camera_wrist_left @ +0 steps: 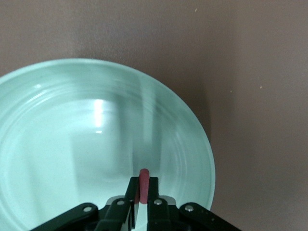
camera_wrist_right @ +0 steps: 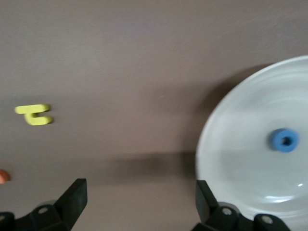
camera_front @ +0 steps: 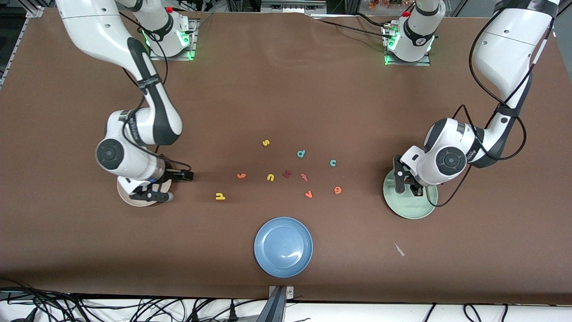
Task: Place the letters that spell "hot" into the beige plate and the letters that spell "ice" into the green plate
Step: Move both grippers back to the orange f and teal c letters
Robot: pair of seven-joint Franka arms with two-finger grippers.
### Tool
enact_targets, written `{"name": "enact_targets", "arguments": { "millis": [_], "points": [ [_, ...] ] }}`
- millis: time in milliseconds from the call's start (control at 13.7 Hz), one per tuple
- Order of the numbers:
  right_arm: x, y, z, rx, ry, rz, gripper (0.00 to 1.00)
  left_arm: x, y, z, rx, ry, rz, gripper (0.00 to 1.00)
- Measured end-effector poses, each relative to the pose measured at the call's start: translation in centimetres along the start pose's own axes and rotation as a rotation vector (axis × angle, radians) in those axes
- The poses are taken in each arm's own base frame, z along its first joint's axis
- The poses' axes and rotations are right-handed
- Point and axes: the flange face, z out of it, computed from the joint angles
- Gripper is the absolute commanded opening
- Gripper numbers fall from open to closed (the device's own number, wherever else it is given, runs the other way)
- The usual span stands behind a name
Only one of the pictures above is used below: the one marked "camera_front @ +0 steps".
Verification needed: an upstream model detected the green plate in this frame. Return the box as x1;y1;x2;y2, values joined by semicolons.
383;165;439;220

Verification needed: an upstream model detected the beige plate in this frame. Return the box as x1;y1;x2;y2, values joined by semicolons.
117;175;173;208

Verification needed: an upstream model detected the blue plate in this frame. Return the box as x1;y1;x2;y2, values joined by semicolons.
254;217;314;279

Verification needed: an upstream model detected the brown table cover sheet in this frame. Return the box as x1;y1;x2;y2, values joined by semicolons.
0;8;572;305

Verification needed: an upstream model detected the grey power strip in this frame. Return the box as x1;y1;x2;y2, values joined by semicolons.
261;0;329;14

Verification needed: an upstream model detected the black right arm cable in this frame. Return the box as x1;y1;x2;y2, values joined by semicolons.
117;9;193;175

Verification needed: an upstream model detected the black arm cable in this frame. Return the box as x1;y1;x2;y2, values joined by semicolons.
117;9;193;175
424;9;555;208

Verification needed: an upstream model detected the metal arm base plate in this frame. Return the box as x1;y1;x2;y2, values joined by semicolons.
148;18;198;61
383;25;432;67

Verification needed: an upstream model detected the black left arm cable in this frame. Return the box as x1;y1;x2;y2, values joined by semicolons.
424;9;555;208

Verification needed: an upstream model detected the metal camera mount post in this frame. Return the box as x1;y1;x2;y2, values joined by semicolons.
257;285;295;322

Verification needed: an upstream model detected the black base cable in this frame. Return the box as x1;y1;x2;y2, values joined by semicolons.
355;11;405;28
309;16;395;41

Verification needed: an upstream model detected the aluminium frame rail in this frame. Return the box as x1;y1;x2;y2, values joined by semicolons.
0;6;45;89

